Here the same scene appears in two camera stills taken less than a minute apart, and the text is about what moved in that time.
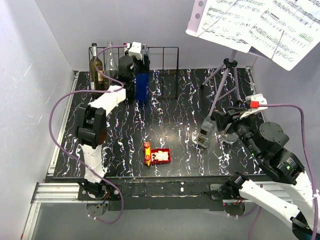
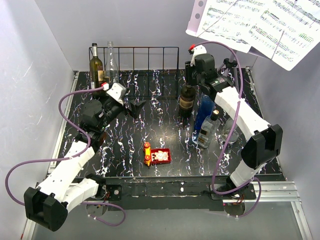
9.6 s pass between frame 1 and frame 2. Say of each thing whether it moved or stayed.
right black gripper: moved
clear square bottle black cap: stayed
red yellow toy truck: stayed
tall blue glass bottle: moved
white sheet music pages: stayed
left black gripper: moved
